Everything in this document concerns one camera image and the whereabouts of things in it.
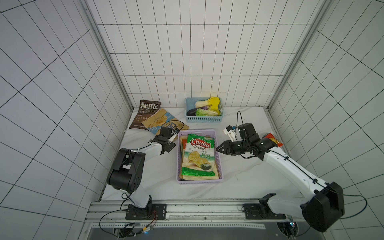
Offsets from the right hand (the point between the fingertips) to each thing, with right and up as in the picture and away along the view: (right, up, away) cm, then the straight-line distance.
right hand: (213, 150), depth 75 cm
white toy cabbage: (-4, +29, +38) cm, 48 cm away
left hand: (-31, +2, +21) cm, 37 cm away
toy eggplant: (-12, +22, +36) cm, 44 cm away
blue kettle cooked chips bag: (-33, +17, +36) cm, 52 cm away
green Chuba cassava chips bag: (-7, -6, +9) cm, 13 cm away
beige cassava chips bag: (-17, +2, +20) cm, 26 cm away
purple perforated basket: (+2, +7, +22) cm, 23 cm away
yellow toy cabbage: (+6, +30, +36) cm, 47 cm away
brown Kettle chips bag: (-49, +25, +42) cm, 69 cm away
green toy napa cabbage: (-6, +22, +31) cm, 38 cm away
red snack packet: (+41, +4, +20) cm, 46 cm away
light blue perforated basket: (-13, +29, +43) cm, 54 cm away
